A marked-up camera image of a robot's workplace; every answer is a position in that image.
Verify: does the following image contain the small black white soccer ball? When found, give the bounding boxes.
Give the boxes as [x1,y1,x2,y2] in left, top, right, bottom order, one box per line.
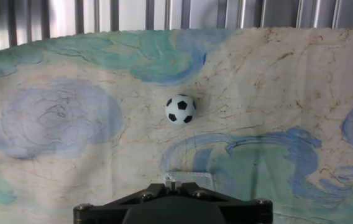
[164,94,197,126]

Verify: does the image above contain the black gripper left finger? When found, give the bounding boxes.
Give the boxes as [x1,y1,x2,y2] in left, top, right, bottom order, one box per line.
[73,182,174,224]

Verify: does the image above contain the green blue painted cloth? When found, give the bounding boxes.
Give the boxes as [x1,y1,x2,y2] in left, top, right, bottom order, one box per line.
[0,27,353,224]

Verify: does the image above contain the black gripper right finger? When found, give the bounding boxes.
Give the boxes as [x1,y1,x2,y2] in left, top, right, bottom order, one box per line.
[173,182,273,224]

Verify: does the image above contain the white mesh toy goal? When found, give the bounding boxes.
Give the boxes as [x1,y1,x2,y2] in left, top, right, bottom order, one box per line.
[163,170,216,192]

